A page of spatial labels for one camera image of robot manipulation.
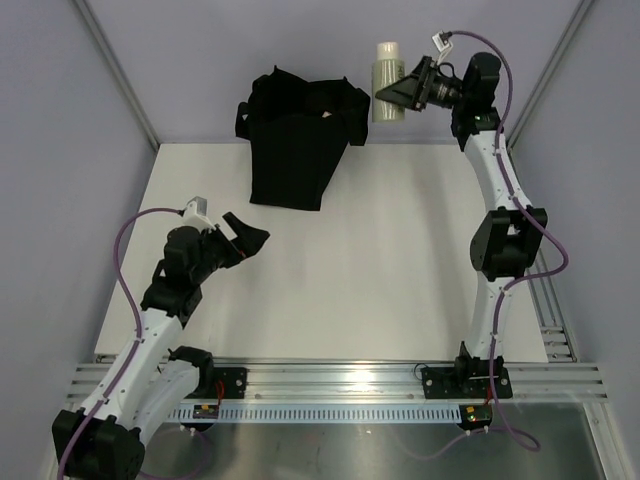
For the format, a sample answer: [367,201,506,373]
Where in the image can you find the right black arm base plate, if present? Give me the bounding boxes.
[420,364,513,400]

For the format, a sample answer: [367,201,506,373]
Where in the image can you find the aluminium frame post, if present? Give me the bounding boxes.
[70,0,161,153]
[507,0,597,151]

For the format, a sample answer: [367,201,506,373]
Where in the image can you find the black canvas bag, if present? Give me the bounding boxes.
[235,67,371,211]

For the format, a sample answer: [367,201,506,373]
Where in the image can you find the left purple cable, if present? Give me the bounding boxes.
[57,206,211,480]

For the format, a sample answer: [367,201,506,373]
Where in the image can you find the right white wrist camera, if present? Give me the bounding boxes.
[432,31,453,65]

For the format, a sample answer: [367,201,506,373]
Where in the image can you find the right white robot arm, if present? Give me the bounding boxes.
[375,52,548,399]

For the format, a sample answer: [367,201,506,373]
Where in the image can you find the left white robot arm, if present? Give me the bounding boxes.
[52,209,270,479]

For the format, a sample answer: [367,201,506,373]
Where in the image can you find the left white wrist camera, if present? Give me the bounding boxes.
[182,196,213,231]

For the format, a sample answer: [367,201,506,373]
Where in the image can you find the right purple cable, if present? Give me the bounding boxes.
[399,30,571,461]

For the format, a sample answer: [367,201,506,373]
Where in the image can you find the left aluminium frame post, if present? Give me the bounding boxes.
[70,0,161,153]

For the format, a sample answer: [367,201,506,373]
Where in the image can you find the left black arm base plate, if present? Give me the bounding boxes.
[189,367,248,401]

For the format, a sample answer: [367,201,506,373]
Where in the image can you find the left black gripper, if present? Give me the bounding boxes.
[190,213,268,285]

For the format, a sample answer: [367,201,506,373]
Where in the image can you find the purple cable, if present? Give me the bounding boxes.
[57,206,211,480]
[399,30,571,461]

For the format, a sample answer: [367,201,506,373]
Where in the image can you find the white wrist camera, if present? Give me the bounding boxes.
[432,31,453,65]
[182,196,213,231]

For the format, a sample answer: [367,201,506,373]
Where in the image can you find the right aluminium frame post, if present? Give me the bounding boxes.
[507,0,597,151]

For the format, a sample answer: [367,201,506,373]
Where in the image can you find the green bottle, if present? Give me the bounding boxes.
[371,42,405,123]

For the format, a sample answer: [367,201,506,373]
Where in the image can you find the white slotted cable duct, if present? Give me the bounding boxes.
[167,404,462,424]

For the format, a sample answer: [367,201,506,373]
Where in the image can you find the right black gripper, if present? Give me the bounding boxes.
[374,58,467,114]

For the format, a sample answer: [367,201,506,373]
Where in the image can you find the aluminium front rail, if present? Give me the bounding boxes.
[214,358,608,404]

